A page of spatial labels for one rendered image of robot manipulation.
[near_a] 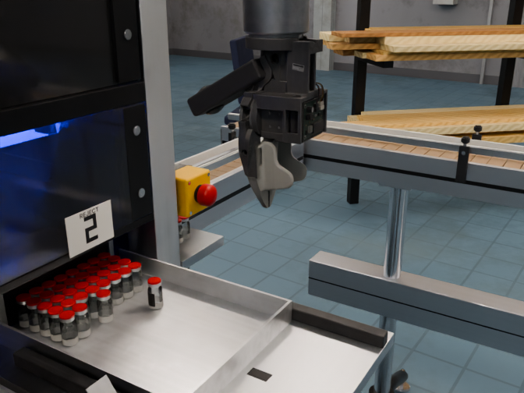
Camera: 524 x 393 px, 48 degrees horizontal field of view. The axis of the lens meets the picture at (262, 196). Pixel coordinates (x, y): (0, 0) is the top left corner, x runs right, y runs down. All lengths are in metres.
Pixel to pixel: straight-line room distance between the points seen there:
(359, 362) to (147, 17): 0.57
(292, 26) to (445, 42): 2.69
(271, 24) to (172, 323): 0.46
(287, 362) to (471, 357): 1.69
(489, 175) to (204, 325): 0.87
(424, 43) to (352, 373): 2.63
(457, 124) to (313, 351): 2.75
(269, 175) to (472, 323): 1.09
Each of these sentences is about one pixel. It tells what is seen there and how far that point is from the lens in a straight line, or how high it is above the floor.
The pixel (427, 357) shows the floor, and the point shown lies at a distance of 2.40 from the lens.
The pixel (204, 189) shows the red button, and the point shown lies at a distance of 1.02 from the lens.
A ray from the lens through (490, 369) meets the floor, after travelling 2.40.
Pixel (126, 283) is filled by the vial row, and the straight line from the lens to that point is 0.94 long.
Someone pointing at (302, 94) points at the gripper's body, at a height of 1.23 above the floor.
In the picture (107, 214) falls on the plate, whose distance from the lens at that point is 0.89.
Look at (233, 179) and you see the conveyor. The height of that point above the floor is 0.92.
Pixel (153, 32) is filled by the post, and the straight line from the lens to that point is 0.92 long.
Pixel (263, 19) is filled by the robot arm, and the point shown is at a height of 1.31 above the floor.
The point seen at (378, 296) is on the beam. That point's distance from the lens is 1.75.
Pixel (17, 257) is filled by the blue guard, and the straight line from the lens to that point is 0.80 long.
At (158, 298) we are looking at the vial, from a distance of 0.91.
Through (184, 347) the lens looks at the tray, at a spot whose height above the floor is 0.88.
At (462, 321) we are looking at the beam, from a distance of 1.70.
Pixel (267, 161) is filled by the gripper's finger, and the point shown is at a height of 1.15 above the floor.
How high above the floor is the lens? 1.36
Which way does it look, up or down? 20 degrees down
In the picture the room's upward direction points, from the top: straight up
